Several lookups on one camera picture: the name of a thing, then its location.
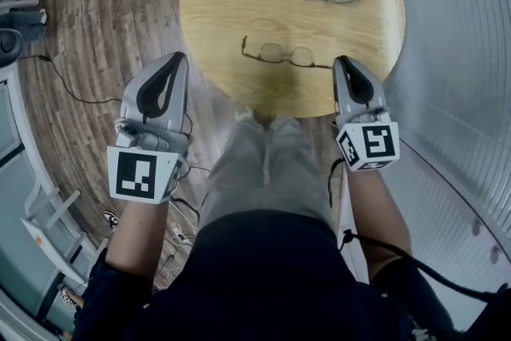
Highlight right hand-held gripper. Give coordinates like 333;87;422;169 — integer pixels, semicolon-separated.
332;56;402;173

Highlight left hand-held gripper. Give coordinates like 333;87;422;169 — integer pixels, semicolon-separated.
106;51;194;205

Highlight black-framed eyeglasses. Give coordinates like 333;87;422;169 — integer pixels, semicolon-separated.
240;34;335;71

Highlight person's right forearm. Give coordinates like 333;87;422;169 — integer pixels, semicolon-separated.
345;167;413;284

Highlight person's left forearm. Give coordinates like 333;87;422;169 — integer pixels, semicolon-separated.
105;197;168;284

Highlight black shoulder bag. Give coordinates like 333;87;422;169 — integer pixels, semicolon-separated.
458;283;511;341

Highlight person's grey trousers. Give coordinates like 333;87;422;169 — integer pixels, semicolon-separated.
198;113;336;231

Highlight person's dark blue shirt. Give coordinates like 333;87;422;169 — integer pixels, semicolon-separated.
71;209;460;341

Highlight thin black cable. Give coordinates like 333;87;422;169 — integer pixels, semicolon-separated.
327;156;348;211

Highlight black floor cable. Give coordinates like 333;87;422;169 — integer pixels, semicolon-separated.
18;54;123;105

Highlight white charger cable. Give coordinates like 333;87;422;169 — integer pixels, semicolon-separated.
159;221;199;280

